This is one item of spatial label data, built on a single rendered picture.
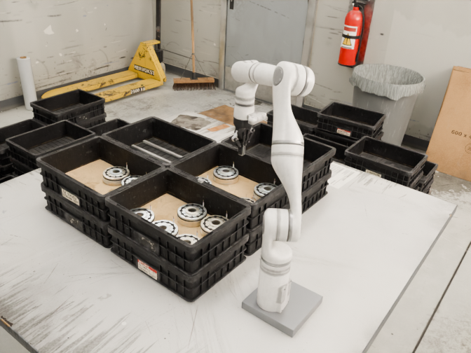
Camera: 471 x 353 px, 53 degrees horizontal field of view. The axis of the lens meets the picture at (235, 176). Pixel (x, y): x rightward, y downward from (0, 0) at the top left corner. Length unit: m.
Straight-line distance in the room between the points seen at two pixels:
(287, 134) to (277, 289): 0.46
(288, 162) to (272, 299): 0.42
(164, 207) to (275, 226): 0.55
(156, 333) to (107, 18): 4.44
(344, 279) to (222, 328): 0.48
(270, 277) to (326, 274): 0.34
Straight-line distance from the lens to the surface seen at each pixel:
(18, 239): 1.89
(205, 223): 1.58
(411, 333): 2.60
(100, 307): 1.55
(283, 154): 1.30
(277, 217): 1.30
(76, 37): 5.30
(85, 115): 3.33
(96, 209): 1.69
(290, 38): 4.76
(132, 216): 1.51
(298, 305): 1.52
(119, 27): 5.64
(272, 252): 1.34
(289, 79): 1.34
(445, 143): 4.15
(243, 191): 1.82
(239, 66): 1.63
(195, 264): 1.44
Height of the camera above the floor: 1.78
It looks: 30 degrees down
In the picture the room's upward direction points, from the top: 3 degrees clockwise
